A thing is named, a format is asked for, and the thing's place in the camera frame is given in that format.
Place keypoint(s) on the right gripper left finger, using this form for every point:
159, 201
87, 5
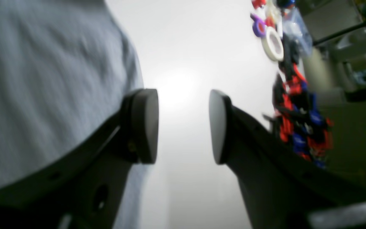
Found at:
84, 189

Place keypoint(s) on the clear plastic bag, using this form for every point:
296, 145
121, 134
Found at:
295, 28

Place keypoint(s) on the grey T-shirt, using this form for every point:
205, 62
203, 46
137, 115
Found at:
65, 66

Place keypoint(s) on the purple tape roll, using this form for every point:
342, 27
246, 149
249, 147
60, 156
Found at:
258, 26

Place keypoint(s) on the red blue black clutter pile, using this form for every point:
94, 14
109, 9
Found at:
297, 121

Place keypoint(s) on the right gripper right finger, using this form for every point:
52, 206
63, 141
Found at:
280, 190

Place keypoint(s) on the white tape roll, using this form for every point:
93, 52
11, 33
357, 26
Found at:
272, 45

